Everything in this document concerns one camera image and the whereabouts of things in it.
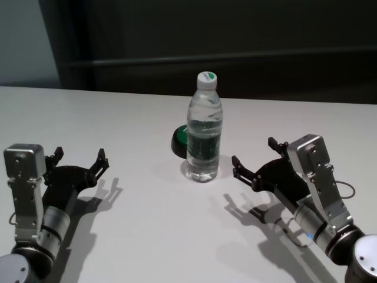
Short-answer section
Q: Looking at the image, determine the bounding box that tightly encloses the thin right wrist cable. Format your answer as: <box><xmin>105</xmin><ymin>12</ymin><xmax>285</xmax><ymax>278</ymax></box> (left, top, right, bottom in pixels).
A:
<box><xmin>335</xmin><ymin>180</ymin><xmax>356</xmax><ymax>200</ymax></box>

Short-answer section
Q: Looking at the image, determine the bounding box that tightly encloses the grey horizontal rail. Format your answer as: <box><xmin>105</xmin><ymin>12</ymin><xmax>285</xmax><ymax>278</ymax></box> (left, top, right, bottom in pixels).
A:
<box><xmin>92</xmin><ymin>56</ymin><xmax>377</xmax><ymax>66</ymax></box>

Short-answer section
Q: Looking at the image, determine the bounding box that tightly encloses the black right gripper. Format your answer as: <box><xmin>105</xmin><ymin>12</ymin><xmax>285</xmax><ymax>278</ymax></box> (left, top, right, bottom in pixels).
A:
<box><xmin>231</xmin><ymin>137</ymin><xmax>312</xmax><ymax>213</ymax></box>

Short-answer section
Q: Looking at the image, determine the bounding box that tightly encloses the clear water bottle green label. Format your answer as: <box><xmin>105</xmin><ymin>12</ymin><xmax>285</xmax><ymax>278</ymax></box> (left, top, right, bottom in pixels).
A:
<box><xmin>186</xmin><ymin>71</ymin><xmax>222</xmax><ymax>183</ymax></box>

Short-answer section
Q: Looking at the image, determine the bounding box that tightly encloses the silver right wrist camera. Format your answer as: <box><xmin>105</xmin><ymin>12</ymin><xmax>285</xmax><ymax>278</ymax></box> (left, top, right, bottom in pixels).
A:
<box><xmin>287</xmin><ymin>134</ymin><xmax>354</xmax><ymax>233</ymax></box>

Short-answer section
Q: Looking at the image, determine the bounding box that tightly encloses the green YES button black base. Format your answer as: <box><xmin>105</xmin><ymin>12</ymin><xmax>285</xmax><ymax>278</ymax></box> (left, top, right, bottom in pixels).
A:
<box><xmin>170</xmin><ymin>125</ymin><xmax>189</xmax><ymax>162</ymax></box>

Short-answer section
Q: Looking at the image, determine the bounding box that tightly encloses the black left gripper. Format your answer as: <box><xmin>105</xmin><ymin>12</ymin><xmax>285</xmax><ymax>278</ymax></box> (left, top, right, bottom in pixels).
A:
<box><xmin>42</xmin><ymin>146</ymin><xmax>110</xmax><ymax>213</ymax></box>

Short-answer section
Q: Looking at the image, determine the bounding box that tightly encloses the dark vertical frame post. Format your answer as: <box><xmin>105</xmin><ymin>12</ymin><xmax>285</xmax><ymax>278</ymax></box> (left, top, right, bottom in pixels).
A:
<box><xmin>67</xmin><ymin>0</ymin><xmax>98</xmax><ymax>91</ymax></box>

